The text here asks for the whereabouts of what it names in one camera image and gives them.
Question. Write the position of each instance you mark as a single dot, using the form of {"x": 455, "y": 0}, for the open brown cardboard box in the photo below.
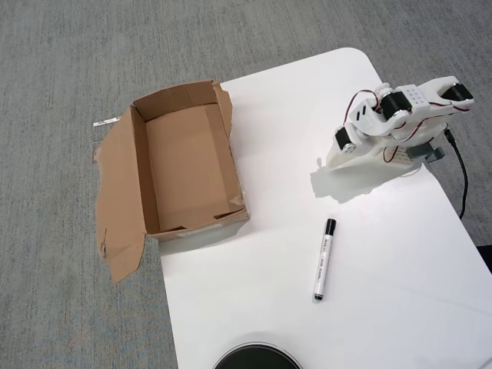
{"x": 184, "y": 161}

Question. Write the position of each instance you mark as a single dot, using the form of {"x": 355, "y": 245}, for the black round disc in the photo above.
{"x": 255, "y": 355}

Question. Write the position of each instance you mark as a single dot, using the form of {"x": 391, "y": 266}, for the grey table clamp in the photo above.
{"x": 436, "y": 155}

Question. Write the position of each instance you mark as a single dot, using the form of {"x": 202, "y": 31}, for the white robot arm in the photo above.
{"x": 415, "y": 100}

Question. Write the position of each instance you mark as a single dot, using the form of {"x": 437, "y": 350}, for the white marker pen black cap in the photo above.
{"x": 323, "y": 261}

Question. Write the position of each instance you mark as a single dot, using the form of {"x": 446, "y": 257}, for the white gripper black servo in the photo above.
{"x": 347, "y": 153}

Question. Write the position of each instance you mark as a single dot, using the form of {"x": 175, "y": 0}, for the white paper strip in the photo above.
{"x": 105, "y": 122}

